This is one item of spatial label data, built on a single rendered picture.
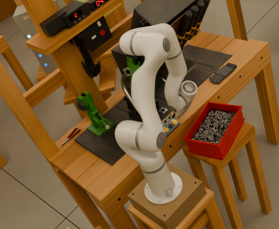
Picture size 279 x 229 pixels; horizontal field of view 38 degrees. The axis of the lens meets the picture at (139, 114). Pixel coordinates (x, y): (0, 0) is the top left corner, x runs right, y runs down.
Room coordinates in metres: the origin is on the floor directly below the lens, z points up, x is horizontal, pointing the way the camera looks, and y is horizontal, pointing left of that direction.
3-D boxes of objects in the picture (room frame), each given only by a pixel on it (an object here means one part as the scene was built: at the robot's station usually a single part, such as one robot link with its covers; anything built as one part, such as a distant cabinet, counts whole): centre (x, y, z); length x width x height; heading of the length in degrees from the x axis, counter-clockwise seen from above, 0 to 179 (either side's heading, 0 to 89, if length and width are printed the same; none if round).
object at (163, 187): (1.35, 0.04, 1.04); 0.19 x 0.19 x 0.18
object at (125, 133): (1.37, 0.06, 1.25); 0.19 x 0.12 x 0.24; 43
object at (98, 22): (2.28, 0.05, 1.42); 0.17 x 0.12 x 0.15; 117
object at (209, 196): (1.35, 0.04, 0.83); 0.32 x 0.32 x 0.04; 28
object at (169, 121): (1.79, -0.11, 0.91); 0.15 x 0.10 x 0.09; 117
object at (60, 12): (2.21, 0.22, 1.59); 0.15 x 0.07 x 0.07; 117
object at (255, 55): (1.89, -0.27, 0.82); 1.50 x 0.14 x 0.15; 117
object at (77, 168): (2.14, -0.14, 0.44); 1.49 x 0.70 x 0.88; 117
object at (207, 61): (2.14, -0.14, 0.89); 1.10 x 0.42 x 0.02; 117
